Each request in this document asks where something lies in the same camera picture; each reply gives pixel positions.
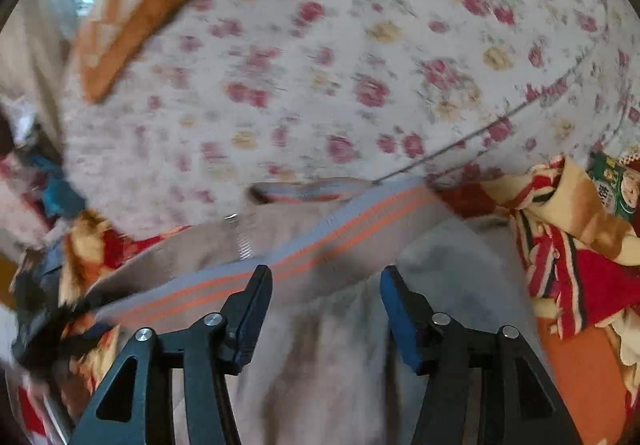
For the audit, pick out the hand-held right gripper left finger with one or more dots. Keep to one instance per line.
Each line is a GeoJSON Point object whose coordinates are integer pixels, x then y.
{"type": "Point", "coordinates": [250, 320]}

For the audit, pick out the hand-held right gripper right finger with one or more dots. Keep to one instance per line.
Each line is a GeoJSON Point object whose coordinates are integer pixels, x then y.
{"type": "Point", "coordinates": [400, 320]}

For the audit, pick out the yellow red printed blanket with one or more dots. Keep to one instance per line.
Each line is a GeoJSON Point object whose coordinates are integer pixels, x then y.
{"type": "Point", "coordinates": [600, 285]}

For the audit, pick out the dark striped cloth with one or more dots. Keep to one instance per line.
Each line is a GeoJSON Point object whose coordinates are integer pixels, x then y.
{"type": "Point", "coordinates": [40, 325]}

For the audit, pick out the blue plastic bag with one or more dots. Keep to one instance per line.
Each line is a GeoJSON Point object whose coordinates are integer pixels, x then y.
{"type": "Point", "coordinates": [57, 192]}

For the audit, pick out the green printed packet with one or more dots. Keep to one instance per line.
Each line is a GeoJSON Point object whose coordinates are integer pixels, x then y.
{"type": "Point", "coordinates": [617, 187]}

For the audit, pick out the grey jacket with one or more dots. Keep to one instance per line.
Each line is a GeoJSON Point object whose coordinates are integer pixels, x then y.
{"type": "Point", "coordinates": [330, 350]}

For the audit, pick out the floral quilt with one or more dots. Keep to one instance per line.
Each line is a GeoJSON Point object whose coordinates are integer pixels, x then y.
{"type": "Point", "coordinates": [350, 75]}

